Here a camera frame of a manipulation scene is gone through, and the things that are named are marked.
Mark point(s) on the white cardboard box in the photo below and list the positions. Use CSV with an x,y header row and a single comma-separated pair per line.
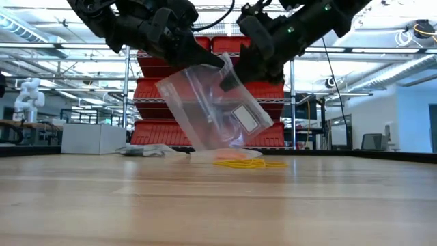
x,y
92,138

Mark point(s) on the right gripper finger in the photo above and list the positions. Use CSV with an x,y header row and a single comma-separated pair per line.
x,y
259,70

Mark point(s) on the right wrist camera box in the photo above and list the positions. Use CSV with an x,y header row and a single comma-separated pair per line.
x,y
256,10

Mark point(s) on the red plastic bin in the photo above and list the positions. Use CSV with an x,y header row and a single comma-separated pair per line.
x,y
273,92
228,44
276,136
150,133
147,92
147,68

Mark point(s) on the wooden workbench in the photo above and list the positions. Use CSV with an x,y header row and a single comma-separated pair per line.
x,y
34,125

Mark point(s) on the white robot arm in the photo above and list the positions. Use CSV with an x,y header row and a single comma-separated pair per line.
x,y
29,99

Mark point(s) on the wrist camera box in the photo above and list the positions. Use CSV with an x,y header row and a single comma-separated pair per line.
x,y
184,10
256,10

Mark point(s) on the black hanging monitor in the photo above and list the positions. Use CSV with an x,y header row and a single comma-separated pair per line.
x,y
302,109

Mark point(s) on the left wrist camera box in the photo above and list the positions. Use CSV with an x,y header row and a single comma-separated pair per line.
x,y
184,10

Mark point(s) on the white wall dispenser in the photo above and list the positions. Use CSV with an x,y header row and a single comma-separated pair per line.
x,y
392,133

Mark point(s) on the black aluminium table frame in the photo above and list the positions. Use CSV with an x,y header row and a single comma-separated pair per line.
x,y
34,150

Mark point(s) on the dark grey monitor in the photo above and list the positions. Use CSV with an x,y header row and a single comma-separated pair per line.
x,y
373,141

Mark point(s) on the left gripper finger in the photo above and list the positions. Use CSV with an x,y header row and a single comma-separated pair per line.
x,y
191,56

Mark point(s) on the yellow rubber band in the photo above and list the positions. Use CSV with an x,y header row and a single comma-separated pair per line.
x,y
278,165
246,166
222,164

